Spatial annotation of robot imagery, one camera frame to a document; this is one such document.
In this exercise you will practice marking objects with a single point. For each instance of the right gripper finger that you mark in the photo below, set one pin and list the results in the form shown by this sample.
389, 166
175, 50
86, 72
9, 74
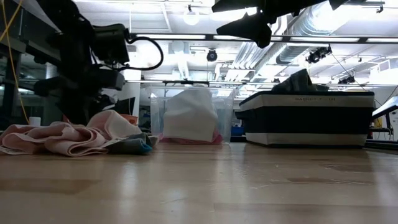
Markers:
233, 4

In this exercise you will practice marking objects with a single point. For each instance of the small white cloth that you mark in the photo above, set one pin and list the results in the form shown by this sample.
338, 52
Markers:
115, 127

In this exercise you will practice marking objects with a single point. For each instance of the clear plastic bin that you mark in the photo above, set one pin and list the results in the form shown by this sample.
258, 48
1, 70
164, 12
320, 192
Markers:
155, 109

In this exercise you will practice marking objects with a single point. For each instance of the large white cloth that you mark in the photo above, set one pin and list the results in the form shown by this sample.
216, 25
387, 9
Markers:
189, 118

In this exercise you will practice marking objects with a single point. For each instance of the blue background bin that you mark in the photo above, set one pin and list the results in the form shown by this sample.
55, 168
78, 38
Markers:
237, 131

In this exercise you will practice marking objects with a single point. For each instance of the black overhead camera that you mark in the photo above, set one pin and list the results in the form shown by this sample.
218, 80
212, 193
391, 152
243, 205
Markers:
211, 55

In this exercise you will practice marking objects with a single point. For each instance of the black cloth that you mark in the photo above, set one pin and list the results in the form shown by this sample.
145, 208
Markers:
248, 29

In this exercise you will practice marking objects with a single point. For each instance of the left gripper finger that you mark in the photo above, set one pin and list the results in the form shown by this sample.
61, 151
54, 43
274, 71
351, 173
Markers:
82, 109

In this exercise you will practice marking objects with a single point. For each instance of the rose pink cloth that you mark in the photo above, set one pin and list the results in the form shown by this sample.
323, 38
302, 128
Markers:
186, 141

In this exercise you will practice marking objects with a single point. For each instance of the pale pink cloth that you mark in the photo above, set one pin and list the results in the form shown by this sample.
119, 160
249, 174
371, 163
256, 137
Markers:
62, 140

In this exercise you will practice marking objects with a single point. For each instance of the dark background workbench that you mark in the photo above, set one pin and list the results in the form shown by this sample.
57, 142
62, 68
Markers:
31, 46

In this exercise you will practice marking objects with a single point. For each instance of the black ceiling track light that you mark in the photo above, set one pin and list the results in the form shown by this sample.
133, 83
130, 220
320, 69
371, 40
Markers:
346, 80
318, 54

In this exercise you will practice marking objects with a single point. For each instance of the silver ventilation duct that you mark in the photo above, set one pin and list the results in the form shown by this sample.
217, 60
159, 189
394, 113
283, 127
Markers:
298, 37

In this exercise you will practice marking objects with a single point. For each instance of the round white ceiling lamp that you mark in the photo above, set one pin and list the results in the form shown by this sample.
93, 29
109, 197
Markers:
191, 17

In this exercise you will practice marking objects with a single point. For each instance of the white cup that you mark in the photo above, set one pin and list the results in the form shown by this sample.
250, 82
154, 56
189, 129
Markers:
35, 121

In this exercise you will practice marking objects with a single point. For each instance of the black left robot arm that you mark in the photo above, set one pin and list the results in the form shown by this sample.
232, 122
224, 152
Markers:
71, 31

